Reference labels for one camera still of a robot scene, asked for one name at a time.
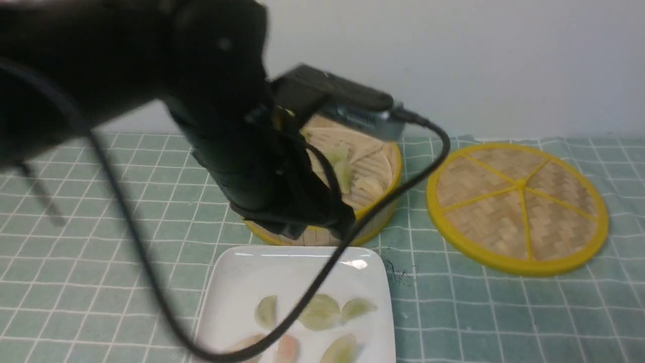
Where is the pink dumpling on plate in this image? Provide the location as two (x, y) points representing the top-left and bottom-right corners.
(273, 335), (299, 363)

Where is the black camera cable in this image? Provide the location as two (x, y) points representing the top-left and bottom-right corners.
(0, 55), (451, 362)

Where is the white square plate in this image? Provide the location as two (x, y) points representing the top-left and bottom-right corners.
(195, 246), (397, 362)

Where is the green dumpling left on plate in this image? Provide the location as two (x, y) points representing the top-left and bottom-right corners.
(254, 295), (277, 330)

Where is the yellow rimmed woven steamer lid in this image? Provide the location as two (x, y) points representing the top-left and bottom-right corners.
(426, 143), (610, 277)

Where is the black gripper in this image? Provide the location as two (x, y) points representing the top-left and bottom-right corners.
(166, 98), (355, 239)

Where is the round green dumpling on plate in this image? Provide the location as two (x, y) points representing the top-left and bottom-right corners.
(298, 293), (341, 331)

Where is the pale green dumpling steamer centre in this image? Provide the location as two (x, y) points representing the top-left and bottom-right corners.
(322, 143), (351, 166)

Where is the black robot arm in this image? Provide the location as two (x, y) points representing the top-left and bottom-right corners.
(1, 1), (355, 238)

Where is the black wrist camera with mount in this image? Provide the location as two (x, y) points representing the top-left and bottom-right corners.
(271, 64), (405, 142)

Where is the green dumpling right on plate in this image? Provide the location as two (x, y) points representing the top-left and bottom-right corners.
(340, 298), (378, 325)

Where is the yellow rimmed bamboo steamer basket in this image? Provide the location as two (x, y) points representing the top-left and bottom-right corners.
(242, 113), (403, 247)

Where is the green checkered tablecloth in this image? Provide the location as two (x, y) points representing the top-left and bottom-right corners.
(1, 134), (644, 362)

